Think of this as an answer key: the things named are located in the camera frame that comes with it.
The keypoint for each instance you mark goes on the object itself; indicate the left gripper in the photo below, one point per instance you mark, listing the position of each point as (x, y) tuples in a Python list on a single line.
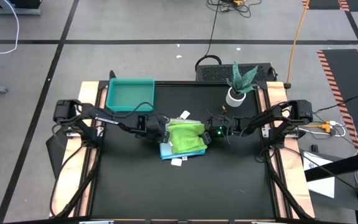
[(157, 129)]

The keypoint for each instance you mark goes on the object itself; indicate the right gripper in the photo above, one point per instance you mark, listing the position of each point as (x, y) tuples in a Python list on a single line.
[(224, 127)]

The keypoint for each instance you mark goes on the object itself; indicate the green microfiber towel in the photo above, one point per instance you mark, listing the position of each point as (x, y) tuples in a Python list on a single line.
[(186, 137)]

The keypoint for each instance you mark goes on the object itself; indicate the bright blue microfiber towel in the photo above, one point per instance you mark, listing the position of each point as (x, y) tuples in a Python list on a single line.
[(185, 155)]

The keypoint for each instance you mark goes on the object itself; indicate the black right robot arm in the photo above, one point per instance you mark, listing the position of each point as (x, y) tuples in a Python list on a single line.
[(275, 116)]

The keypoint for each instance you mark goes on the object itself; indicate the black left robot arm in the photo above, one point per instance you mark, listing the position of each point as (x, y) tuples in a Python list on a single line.
[(104, 118)]

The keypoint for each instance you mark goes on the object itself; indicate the small yellow tag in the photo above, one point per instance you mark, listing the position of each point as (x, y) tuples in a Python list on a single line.
[(224, 108)]

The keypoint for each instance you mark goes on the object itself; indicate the snake plant in white pot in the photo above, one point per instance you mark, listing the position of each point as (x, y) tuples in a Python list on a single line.
[(235, 99)]

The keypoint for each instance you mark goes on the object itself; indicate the teal plastic bin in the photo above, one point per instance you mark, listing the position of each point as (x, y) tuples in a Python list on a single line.
[(130, 95)]

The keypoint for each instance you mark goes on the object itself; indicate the black vented computer case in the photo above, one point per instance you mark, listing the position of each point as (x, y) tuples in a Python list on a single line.
[(216, 73)]

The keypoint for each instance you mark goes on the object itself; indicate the wooden side board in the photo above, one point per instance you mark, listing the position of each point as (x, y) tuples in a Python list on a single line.
[(294, 180), (70, 174)]

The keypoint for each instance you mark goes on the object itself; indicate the small black box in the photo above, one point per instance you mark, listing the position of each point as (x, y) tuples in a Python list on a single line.
[(314, 147)]

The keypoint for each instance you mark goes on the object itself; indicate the yellow power connector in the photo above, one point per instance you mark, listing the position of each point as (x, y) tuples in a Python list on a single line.
[(325, 126)]

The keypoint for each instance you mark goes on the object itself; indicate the white paper sheet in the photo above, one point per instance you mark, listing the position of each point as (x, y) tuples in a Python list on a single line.
[(322, 186)]

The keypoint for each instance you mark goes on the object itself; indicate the black orange-striped floor mat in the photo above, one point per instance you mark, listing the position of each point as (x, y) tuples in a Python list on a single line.
[(325, 3), (350, 77)]

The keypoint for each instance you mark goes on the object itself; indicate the black table frame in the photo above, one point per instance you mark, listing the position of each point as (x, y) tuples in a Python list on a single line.
[(163, 83)]

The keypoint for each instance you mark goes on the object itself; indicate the silver aluminium bracket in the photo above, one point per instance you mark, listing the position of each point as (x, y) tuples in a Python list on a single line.
[(96, 222)]

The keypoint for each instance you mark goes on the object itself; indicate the black rig frame beam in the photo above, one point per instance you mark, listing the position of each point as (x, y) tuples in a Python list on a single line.
[(337, 166)]

